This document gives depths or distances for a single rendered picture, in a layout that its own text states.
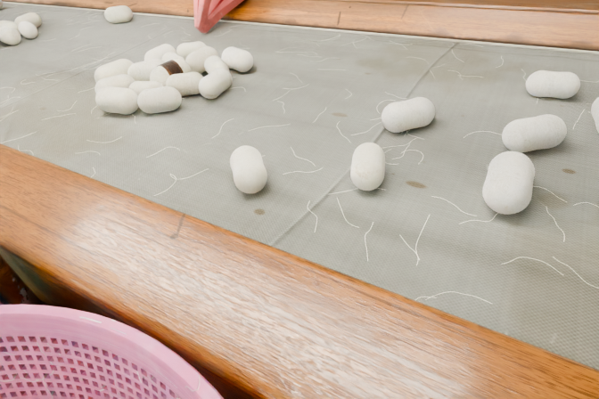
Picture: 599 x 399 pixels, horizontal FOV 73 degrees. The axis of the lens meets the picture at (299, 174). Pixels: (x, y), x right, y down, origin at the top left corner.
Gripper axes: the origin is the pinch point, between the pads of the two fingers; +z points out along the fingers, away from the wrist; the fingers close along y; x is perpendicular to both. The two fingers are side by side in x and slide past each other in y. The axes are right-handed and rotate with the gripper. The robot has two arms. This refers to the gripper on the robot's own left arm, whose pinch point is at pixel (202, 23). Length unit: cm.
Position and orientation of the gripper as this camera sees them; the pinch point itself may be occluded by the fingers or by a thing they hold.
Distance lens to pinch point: 50.6
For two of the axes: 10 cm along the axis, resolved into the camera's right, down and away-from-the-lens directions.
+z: -3.1, 9.4, -1.0
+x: 4.0, 2.2, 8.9
